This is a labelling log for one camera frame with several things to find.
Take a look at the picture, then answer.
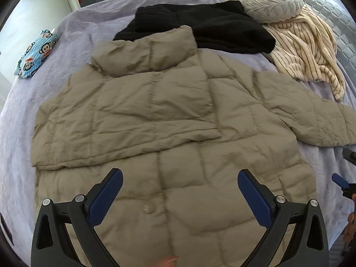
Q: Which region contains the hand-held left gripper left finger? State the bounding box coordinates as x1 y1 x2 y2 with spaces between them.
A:
30 168 124 267

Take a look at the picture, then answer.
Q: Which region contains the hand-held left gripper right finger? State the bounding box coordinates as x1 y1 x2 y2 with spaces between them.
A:
238 168 330 267

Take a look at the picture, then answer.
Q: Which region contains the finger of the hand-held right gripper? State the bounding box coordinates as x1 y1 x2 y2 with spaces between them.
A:
343 148 356 170
332 172 356 201

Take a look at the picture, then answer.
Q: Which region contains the beige puffer jacket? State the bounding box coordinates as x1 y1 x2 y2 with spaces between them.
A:
30 25 356 267

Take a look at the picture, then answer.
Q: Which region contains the person's right hand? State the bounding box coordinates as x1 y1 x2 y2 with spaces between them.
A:
343 193 356 245

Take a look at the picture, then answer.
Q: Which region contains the person's left hand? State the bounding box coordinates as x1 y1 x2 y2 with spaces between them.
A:
158 255 179 267

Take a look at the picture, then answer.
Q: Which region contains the cream striped sweater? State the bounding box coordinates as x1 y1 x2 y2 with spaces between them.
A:
261 6 347 101

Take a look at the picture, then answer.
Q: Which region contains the grey quilted headboard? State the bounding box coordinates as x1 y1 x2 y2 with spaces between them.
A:
264 0 356 70

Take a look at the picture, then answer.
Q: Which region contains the blue cartoon print pillow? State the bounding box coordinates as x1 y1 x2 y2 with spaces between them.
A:
14 29 58 78

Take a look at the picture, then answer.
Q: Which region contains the lilac plush blanket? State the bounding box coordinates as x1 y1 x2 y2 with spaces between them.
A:
0 0 356 256

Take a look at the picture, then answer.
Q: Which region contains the black fleece garment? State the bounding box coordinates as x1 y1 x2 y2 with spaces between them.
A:
113 0 276 54

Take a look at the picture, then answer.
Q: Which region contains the cream round pleated pillow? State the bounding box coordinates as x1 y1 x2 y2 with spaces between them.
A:
227 0 304 23

